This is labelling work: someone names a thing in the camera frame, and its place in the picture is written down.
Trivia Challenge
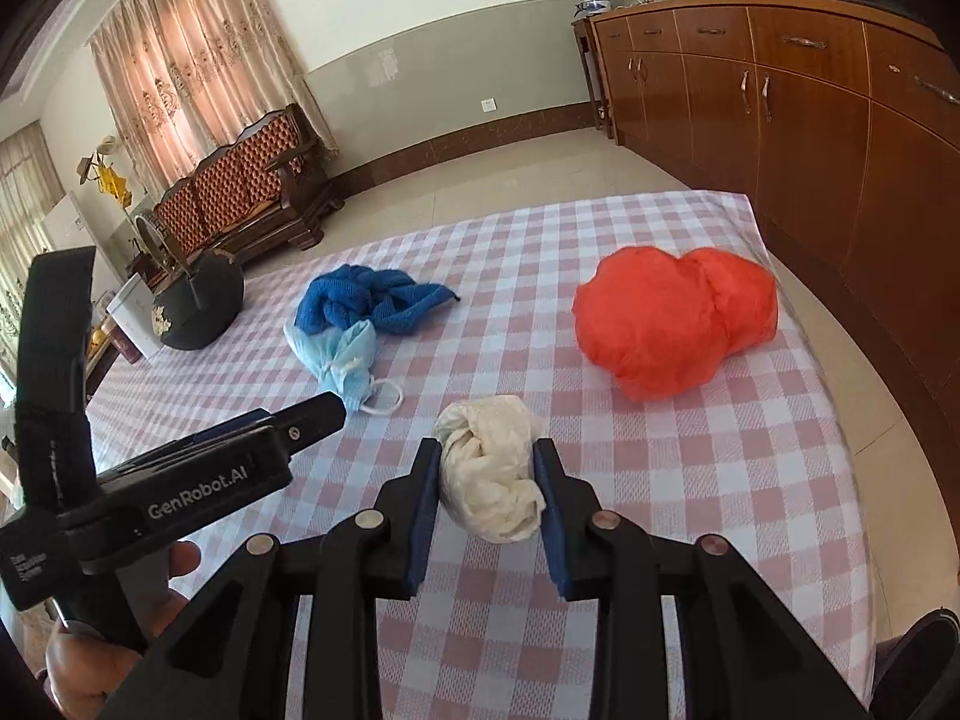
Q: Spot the wooden sofa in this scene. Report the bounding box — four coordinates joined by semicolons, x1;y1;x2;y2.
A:
154;105;346;267

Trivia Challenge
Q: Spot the cream cloth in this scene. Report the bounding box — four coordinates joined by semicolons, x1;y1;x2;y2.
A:
433;394;548;542

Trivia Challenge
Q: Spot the red plastic bag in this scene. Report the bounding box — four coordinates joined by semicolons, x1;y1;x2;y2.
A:
572;244;779;402

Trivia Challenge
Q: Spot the pink checked tablecloth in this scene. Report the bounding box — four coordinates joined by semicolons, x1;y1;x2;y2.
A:
82;190;882;720

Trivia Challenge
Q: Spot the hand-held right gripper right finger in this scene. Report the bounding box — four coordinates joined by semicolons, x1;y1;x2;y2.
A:
531;439;863;720

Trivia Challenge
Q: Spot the beige window curtain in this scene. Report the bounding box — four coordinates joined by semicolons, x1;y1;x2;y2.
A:
0;124;68;361

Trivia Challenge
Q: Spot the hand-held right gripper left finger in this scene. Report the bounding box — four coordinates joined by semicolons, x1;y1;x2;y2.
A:
112;436;443;720

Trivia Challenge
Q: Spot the brown wooden cabinet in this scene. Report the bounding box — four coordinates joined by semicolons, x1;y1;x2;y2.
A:
591;0;960;458

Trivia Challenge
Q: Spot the light blue face mask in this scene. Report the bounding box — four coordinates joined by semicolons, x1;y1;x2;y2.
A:
283;317;404;415

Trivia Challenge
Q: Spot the white box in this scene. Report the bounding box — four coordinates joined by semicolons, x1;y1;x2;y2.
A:
105;274;162;361

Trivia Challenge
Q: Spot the black round bin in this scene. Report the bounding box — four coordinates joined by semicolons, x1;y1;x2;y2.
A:
874;609;960;720

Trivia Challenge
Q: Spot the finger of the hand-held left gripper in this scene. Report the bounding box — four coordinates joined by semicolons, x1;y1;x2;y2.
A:
99;409;275;481
270;396;350;458

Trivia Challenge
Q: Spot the brass ring ornament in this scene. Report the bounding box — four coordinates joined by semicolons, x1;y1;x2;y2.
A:
135;212;202;310

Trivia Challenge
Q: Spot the beige patterned curtain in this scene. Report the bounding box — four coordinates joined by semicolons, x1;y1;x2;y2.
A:
88;0;340;200

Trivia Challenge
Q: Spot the dark red box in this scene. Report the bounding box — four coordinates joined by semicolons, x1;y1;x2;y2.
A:
97;315;141;365

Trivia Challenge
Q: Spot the small wooden side table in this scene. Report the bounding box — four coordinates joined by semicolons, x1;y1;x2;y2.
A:
571;15;617;140

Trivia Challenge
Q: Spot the person's left hand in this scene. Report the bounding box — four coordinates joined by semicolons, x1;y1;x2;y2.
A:
41;540;205;720

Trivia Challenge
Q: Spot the white refrigerator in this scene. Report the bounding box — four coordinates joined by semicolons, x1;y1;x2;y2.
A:
41;191;102;263

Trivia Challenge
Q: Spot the blue cloth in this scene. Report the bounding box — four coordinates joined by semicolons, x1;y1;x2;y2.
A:
295;264;460;335

